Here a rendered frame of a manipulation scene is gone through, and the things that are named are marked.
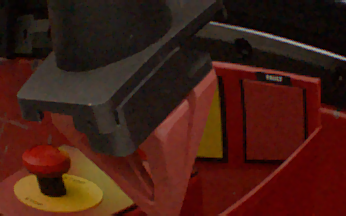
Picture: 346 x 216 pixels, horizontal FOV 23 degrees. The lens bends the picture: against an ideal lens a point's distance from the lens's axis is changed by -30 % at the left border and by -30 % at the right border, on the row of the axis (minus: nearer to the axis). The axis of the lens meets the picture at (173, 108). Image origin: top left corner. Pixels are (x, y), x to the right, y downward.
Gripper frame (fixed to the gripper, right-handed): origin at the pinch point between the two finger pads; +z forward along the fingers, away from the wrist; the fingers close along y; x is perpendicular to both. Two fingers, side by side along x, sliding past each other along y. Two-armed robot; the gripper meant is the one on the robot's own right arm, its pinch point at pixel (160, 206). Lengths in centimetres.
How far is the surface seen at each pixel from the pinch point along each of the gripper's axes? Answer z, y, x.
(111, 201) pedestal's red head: 3.1, 3.0, 6.0
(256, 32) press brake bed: 5.8, 27.4, 9.6
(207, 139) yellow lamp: 3.0, 9.9, 3.9
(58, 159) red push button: -0.1, 2.0, 8.3
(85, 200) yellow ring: 2.6, 1.9, 7.2
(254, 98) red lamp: 0.6, 10.6, 0.6
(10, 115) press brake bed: 19, 31, 46
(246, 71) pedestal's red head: -0.7, 11.2, 1.0
